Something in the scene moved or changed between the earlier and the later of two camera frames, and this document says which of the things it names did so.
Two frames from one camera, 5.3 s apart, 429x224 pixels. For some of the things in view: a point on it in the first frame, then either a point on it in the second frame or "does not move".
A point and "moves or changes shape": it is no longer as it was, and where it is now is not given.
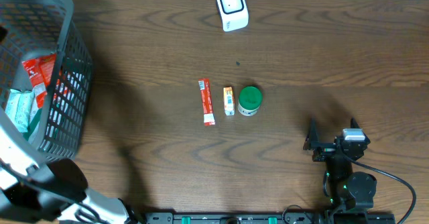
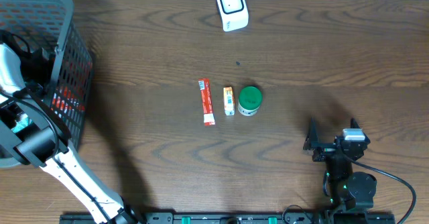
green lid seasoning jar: (250, 99) does not move
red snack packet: (40, 71) moves or changes shape
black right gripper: (325, 149) does not move
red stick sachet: (206, 102) does not move
